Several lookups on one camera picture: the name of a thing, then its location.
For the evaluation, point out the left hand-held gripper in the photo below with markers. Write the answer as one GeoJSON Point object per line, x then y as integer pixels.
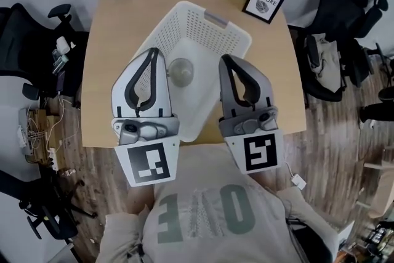
{"type": "Point", "coordinates": [151, 163]}

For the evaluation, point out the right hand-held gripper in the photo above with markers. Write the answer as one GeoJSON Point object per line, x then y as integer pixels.
{"type": "Point", "coordinates": [261, 152]}

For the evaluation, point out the white cup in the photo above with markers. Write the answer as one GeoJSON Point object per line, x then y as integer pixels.
{"type": "Point", "coordinates": [181, 72]}

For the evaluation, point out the white perforated plastic basket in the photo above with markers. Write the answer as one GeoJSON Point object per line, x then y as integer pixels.
{"type": "Point", "coordinates": [200, 34]}

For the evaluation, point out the person's right forearm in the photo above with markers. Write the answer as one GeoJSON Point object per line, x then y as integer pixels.
{"type": "Point", "coordinates": [266, 180]}

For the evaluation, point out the person's left forearm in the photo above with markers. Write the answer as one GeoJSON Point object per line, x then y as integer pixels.
{"type": "Point", "coordinates": [140, 198]}

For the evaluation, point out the clear plastic bottle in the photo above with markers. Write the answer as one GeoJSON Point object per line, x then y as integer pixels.
{"type": "Point", "coordinates": [61, 63]}

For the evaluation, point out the beige crumpled cloth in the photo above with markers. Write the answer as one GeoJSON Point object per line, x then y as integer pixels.
{"type": "Point", "coordinates": [329, 64]}

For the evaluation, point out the small white device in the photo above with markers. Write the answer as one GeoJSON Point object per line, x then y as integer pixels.
{"type": "Point", "coordinates": [63, 45]}

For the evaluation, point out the black framed leaf picture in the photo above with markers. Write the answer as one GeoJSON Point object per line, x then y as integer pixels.
{"type": "Point", "coordinates": [265, 0]}

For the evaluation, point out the white power adapter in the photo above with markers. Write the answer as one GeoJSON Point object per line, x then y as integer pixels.
{"type": "Point", "coordinates": [298, 181]}

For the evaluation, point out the white power strip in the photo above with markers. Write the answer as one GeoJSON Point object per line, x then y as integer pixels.
{"type": "Point", "coordinates": [53, 159]}

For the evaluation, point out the black office chair with clutter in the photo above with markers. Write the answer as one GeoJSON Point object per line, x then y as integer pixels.
{"type": "Point", "coordinates": [21, 49]}

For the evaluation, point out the person's grey printed shirt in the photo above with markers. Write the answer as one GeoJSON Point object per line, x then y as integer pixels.
{"type": "Point", "coordinates": [212, 218]}

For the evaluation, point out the black office chair with cloth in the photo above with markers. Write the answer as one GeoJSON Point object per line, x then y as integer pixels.
{"type": "Point", "coordinates": [341, 0]}

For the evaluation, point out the black mesh office chair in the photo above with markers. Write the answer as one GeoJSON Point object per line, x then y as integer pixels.
{"type": "Point", "coordinates": [12, 184]}

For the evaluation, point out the light wooden shelf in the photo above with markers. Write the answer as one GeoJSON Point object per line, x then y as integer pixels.
{"type": "Point", "coordinates": [383, 181]}

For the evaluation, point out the white low cabinet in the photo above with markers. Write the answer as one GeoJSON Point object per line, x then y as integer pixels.
{"type": "Point", "coordinates": [63, 252]}

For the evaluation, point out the white side desk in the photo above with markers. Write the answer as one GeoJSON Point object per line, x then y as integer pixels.
{"type": "Point", "coordinates": [344, 237]}

